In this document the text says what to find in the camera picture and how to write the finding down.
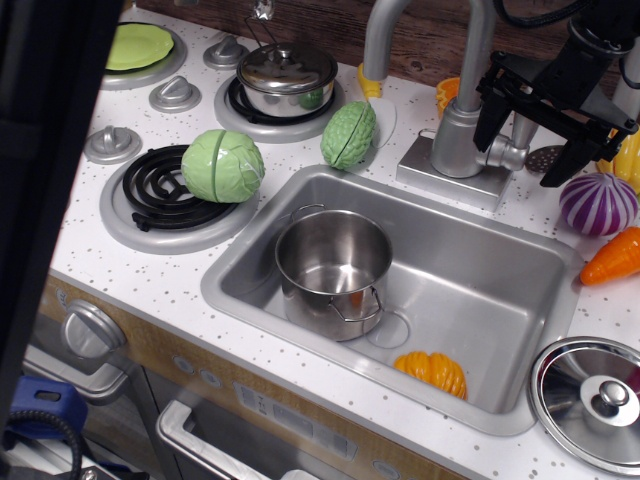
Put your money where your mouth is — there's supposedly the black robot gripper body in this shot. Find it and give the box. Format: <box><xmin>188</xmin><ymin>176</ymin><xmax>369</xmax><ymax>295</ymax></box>
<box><xmin>477</xmin><ymin>19</ymin><xmax>638</xmax><ymax>149</ymax></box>

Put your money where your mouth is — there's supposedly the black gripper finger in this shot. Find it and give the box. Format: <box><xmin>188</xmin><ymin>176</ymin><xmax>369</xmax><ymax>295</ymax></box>
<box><xmin>473</xmin><ymin>94</ymin><xmax>513</xmax><ymax>152</ymax></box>
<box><xmin>540</xmin><ymin>140</ymin><xmax>603</xmax><ymax>188</ymax></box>

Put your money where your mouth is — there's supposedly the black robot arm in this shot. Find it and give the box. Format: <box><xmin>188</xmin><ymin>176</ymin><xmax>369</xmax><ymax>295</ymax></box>
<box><xmin>474</xmin><ymin>1</ymin><xmax>639</xmax><ymax>187</ymax></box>

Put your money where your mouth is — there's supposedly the steel slotted spoon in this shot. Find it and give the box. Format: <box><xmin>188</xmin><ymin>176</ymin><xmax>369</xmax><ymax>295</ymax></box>
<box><xmin>524</xmin><ymin>145</ymin><xmax>563</xmax><ymax>174</ymax></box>

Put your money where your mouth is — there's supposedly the yellow toy pepper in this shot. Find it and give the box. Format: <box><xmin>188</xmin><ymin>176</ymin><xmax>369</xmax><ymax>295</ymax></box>
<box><xmin>596</xmin><ymin>132</ymin><xmax>640</xmax><ymax>195</ymax></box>

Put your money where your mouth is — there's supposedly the purple toy onion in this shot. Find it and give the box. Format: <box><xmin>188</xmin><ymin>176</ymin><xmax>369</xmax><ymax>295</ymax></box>
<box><xmin>559</xmin><ymin>173</ymin><xmax>639</xmax><ymax>236</ymax></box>

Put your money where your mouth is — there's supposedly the grey toy faucet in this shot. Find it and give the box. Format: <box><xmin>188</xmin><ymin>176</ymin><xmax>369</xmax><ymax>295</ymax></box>
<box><xmin>361</xmin><ymin>0</ymin><xmax>531</xmax><ymax>213</ymax></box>

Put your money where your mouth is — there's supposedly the white yellow toy knife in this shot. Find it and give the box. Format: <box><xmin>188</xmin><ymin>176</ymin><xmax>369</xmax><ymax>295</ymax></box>
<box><xmin>357</xmin><ymin>64</ymin><xmax>397</xmax><ymax>149</ymax></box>

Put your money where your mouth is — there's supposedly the orange toy carrot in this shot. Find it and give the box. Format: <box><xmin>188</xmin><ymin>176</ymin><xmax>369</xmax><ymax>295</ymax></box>
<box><xmin>580</xmin><ymin>226</ymin><xmax>639</xmax><ymax>286</ymax></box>

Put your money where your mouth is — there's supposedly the green toy bitter melon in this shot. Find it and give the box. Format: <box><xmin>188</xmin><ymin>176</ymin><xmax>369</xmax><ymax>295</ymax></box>
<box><xmin>320</xmin><ymin>101</ymin><xmax>376</xmax><ymax>170</ymax></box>

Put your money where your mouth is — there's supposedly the grey toy sink basin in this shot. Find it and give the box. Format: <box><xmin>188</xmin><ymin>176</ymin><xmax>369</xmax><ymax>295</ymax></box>
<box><xmin>201</xmin><ymin>166</ymin><xmax>582</xmax><ymax>436</ymax></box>

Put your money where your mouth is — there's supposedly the steel lidded pot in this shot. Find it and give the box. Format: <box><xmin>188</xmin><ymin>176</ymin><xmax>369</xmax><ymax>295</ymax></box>
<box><xmin>236</xmin><ymin>34</ymin><xmax>338</xmax><ymax>118</ymax></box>

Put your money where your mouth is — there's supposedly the steel pot in sink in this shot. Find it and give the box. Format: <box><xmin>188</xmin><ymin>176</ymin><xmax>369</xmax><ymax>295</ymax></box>
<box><xmin>274</xmin><ymin>203</ymin><xmax>393</xmax><ymax>342</ymax></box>

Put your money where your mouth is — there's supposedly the steel pot lid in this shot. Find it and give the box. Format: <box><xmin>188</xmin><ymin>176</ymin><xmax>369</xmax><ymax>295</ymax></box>
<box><xmin>528</xmin><ymin>336</ymin><xmax>639</xmax><ymax>477</ymax></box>

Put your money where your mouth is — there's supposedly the orange toy pumpkin half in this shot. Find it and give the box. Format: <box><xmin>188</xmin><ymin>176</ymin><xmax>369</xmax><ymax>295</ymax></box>
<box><xmin>393</xmin><ymin>351</ymin><xmax>468</xmax><ymax>400</ymax></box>

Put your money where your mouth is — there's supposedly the grey stove knob top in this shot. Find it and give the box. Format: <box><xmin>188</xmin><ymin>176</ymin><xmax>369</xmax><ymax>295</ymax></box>
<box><xmin>202</xmin><ymin>35</ymin><xmax>249</xmax><ymax>70</ymax></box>

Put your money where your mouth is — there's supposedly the grey stove knob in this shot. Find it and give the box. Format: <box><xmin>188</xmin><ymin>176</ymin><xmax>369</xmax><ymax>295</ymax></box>
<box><xmin>83</xmin><ymin>125</ymin><xmax>142</xmax><ymax>165</ymax></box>
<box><xmin>149</xmin><ymin>75</ymin><xmax>202</xmax><ymax>114</ymax></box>
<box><xmin>202</xmin><ymin>35</ymin><xmax>249</xmax><ymax>70</ymax></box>

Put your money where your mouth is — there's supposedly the green toy cabbage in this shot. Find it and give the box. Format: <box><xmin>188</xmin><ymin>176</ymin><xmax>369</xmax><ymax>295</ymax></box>
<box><xmin>181</xmin><ymin>129</ymin><xmax>265</xmax><ymax>203</ymax></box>

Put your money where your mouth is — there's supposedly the grey stove knob middle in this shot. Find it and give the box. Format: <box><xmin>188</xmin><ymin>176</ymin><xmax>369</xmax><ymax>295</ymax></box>
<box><xmin>149</xmin><ymin>75</ymin><xmax>202</xmax><ymax>114</ymax></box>

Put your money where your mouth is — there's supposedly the black front stove coil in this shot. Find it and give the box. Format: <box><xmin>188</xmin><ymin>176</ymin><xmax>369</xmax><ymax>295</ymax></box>
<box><xmin>122</xmin><ymin>145</ymin><xmax>239</xmax><ymax>232</ymax></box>

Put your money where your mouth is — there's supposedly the green toy plate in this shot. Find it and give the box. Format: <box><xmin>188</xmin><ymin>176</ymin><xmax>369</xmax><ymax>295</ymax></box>
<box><xmin>106</xmin><ymin>23</ymin><xmax>174</xmax><ymax>72</ymax></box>

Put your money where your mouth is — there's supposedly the grey stove knob left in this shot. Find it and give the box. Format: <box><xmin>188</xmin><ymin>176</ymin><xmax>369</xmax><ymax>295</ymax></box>
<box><xmin>83</xmin><ymin>125</ymin><xmax>142</xmax><ymax>165</ymax></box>

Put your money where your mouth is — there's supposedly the grey oven dial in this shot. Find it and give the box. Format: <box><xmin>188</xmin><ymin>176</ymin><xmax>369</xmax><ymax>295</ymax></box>
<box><xmin>60</xmin><ymin>299</ymin><xmax>127</xmax><ymax>360</ymax></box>

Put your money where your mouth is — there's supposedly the blue clamp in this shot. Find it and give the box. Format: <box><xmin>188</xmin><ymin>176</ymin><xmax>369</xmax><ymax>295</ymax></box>
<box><xmin>7</xmin><ymin>376</ymin><xmax>88</xmax><ymax>439</ymax></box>

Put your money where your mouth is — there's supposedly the grey faucet lever handle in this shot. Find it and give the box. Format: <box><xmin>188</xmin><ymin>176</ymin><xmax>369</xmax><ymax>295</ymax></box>
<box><xmin>485</xmin><ymin>113</ymin><xmax>539</xmax><ymax>171</ymax></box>

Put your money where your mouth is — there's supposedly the grey back left burner ring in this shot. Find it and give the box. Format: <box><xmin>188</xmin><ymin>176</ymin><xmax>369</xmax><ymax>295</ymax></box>
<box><xmin>99</xmin><ymin>21</ymin><xmax>188</xmax><ymax>91</ymax></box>

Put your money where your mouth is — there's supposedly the grey oven door handle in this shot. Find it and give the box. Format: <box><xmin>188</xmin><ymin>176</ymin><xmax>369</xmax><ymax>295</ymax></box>
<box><xmin>155</xmin><ymin>399</ymin><xmax>321</xmax><ymax>480</ymax></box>

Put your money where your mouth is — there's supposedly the black foreground post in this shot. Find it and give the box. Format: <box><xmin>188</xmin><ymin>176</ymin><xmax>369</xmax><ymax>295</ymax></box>
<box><xmin>1</xmin><ymin>1</ymin><xmax>124</xmax><ymax>422</ymax></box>

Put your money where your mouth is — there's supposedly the black cable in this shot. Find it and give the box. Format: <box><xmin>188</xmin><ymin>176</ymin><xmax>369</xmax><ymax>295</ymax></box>
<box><xmin>0</xmin><ymin>409</ymin><xmax>84</xmax><ymax>480</ymax></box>

